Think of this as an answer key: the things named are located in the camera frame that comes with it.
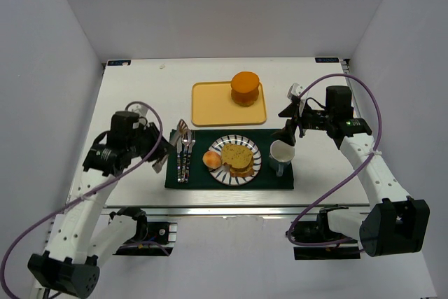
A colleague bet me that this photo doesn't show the silver metal tongs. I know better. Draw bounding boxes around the silver metal tongs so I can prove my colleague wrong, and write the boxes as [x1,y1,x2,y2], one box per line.
[152,119,189,174]

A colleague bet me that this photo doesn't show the bread slice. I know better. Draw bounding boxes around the bread slice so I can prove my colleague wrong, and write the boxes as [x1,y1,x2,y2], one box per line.
[220,144,253,169]
[230,162,254,177]

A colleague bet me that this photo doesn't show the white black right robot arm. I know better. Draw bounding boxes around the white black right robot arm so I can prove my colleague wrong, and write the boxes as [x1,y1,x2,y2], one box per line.
[273,83,430,257]

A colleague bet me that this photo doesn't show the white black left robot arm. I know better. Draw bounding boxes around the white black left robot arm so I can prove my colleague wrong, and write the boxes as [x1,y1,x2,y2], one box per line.
[27,109,169,298]

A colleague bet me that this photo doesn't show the orange round bread loaf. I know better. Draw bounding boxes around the orange round bread loaf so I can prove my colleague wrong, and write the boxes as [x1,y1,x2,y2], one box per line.
[230,71,260,107]

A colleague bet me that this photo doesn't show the white blue ceramic mug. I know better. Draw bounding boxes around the white blue ceramic mug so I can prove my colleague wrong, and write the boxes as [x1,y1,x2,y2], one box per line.
[269,140,295,177]

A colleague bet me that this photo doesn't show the dark green placemat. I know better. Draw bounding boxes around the dark green placemat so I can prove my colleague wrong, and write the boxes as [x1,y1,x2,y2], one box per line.
[164,129,294,190]

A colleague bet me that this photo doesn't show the right blue table label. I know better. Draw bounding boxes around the right blue table label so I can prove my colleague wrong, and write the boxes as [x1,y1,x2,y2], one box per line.
[314,57,340,64]

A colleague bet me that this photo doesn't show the blue table label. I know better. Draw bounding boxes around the blue table label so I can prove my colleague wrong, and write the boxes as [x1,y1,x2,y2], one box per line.
[106,60,131,67]
[314,57,340,64]

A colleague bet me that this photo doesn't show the white blue striped plate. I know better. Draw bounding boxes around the white blue striped plate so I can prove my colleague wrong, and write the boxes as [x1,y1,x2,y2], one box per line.
[208,134,262,186]

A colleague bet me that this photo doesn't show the yellow plastic tray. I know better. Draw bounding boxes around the yellow plastic tray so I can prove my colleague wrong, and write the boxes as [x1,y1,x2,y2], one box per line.
[191,81,267,127]

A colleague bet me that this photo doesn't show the left blue table label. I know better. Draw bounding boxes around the left blue table label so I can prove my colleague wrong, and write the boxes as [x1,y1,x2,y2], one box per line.
[106,60,131,67]

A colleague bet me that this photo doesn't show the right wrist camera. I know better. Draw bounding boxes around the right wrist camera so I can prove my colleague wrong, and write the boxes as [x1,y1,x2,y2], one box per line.
[286,83,303,101]

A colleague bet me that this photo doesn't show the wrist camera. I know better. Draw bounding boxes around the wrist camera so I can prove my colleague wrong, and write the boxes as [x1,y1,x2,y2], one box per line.
[286,83,303,101]
[125,102,149,118]

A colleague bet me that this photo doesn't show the knife with patterned handle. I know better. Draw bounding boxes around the knife with patterned handle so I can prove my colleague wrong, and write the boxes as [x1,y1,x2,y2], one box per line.
[176,137,183,183]

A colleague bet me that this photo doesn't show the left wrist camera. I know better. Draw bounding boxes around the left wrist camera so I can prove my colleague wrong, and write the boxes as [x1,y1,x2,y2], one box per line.
[125,102,149,118]

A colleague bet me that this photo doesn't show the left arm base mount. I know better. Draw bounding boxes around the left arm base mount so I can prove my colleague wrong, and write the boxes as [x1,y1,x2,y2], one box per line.
[115,216,177,256]

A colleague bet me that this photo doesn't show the aluminium table edge rail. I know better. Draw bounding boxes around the aluminium table edge rail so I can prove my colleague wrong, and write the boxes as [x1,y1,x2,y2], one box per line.
[64,203,372,217]

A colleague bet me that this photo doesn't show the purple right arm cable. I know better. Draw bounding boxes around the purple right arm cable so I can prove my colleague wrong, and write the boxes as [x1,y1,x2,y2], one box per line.
[288,73,382,254]

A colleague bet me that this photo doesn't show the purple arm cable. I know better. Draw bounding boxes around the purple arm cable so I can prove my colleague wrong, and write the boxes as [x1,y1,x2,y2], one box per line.
[288,73,382,254]
[0,101,164,299]

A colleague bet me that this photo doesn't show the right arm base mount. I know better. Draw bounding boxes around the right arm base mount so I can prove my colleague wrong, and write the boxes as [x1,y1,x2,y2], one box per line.
[291,205,361,260]

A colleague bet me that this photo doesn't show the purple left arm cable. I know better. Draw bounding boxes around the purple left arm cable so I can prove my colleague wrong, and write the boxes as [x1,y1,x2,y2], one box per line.
[0,101,164,299]

